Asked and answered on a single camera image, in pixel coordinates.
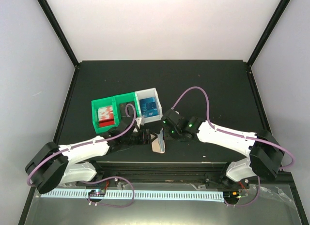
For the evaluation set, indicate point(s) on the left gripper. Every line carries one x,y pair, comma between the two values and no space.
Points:
147,140

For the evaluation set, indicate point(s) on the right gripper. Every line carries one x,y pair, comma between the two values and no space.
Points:
165,127

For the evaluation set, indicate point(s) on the tan leather card holder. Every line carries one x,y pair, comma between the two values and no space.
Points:
160,147

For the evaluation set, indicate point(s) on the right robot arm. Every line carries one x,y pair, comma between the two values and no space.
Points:
262,155

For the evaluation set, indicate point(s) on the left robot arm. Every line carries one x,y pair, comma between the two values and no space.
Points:
55,165

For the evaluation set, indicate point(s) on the blue card stack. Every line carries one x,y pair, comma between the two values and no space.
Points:
149,107

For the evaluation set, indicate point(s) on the black card stack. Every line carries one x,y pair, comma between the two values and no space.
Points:
125,110

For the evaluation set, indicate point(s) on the red white card stack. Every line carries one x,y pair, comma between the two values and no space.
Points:
105,116

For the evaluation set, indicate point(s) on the white bin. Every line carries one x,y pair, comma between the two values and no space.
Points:
152,92

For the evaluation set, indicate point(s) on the green bin middle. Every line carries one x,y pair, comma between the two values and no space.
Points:
120,103

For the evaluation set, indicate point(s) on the green bin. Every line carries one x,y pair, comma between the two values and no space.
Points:
96,104
120,103

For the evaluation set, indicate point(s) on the green bin left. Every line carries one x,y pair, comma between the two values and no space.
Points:
96,104

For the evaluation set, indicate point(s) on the left circuit board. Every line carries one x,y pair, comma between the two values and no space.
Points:
97,193

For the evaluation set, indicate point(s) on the circuit board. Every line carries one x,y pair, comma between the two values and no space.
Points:
97,193
234,194

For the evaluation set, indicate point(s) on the right circuit board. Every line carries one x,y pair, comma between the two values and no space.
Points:
234,194

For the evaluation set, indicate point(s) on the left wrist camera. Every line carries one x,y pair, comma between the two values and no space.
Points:
140,121

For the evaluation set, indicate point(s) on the white slotted cable duct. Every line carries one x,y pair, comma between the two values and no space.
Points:
138,195

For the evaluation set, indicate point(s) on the black frame post left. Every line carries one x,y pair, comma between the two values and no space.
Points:
58,31

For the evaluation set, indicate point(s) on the black frame post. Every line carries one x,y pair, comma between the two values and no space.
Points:
278,12
58,31

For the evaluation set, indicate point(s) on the black frame post right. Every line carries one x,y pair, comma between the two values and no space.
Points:
278,12

